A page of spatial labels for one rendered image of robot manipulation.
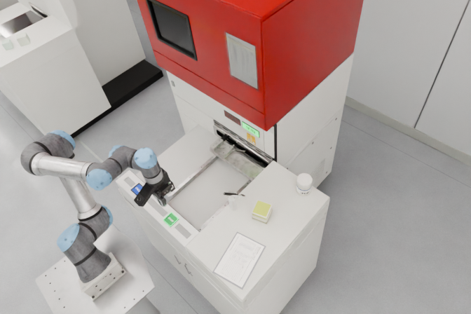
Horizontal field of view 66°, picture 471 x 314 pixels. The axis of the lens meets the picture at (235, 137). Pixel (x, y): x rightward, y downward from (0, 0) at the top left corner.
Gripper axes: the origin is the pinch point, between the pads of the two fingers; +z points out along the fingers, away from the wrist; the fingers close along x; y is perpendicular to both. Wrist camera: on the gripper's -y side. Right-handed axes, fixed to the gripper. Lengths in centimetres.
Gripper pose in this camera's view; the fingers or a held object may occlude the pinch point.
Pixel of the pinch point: (162, 205)
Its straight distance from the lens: 166.9
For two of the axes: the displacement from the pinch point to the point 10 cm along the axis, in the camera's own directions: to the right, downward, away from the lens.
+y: 6.8, -6.0, 4.3
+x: -7.3, -4.8, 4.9
